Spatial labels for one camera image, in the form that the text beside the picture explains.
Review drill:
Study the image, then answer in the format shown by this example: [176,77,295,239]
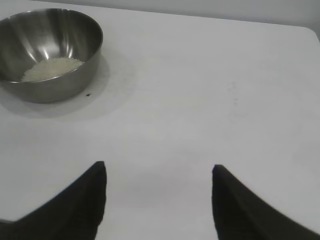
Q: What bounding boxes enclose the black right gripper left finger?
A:
[0,161,108,240]

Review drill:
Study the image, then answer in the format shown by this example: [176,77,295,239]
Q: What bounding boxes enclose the stainless steel mixing bowl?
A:
[0,8,104,104]

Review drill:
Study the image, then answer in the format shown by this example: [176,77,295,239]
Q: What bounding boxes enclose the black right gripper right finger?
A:
[211,164,320,240]

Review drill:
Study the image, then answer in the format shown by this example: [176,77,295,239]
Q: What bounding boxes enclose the white rice grains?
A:
[21,56,85,82]

